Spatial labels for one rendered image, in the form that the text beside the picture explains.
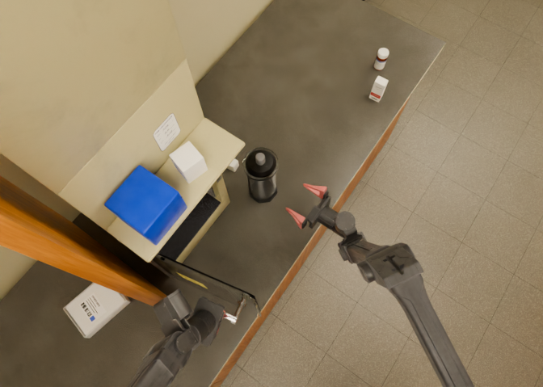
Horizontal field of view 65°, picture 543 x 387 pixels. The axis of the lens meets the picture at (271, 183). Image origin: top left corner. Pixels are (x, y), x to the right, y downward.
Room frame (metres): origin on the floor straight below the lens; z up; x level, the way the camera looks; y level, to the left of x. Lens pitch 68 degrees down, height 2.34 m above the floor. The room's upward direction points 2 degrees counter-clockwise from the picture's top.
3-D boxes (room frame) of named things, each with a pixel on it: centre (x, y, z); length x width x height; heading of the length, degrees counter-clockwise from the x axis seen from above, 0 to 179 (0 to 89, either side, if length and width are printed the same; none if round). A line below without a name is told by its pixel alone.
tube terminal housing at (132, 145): (0.45, 0.34, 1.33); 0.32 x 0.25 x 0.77; 143
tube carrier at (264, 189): (0.54, 0.03, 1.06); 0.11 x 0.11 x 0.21
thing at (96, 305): (0.17, 0.56, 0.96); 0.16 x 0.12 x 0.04; 132
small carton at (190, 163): (0.38, 0.17, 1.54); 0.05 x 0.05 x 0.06; 38
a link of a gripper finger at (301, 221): (0.41, -0.09, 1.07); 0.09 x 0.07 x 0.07; 53
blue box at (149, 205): (0.28, 0.24, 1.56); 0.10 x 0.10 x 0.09; 53
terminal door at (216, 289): (0.18, 0.18, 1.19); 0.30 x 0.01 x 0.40; 64
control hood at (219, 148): (0.34, 0.20, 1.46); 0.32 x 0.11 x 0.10; 143
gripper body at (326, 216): (0.39, -0.17, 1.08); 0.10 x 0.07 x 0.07; 143
